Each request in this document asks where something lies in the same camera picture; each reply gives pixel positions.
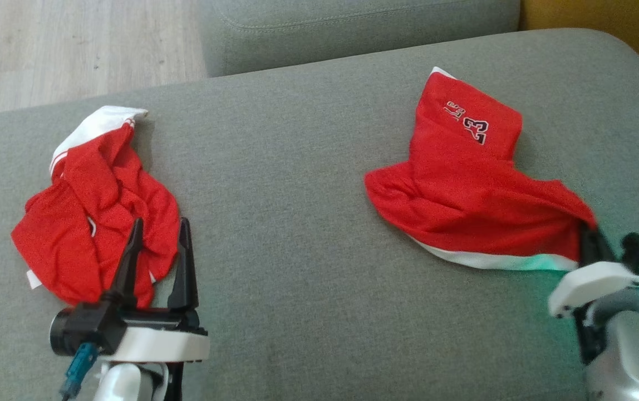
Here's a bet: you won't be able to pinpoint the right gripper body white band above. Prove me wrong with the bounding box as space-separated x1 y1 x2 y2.
548 261 639 319

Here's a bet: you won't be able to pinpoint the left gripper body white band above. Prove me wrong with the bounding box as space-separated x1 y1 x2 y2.
105 309 210 363

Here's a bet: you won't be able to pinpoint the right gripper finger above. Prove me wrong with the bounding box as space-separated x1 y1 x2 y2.
578 223 596 271
593 227 617 267

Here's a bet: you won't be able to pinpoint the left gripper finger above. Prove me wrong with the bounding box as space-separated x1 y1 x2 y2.
167 217 199 311
102 217 145 310

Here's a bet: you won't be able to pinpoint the red Bulls jersey white sleeves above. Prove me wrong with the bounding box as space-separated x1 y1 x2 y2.
11 106 181 310

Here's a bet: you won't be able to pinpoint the red shorts white trim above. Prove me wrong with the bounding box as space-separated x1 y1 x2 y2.
364 67 598 272

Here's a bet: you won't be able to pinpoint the large grey sofa seat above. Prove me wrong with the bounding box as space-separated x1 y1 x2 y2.
0 28 639 401

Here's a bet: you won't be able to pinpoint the grey sofa back cushion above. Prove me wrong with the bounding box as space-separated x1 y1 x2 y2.
197 0 522 77

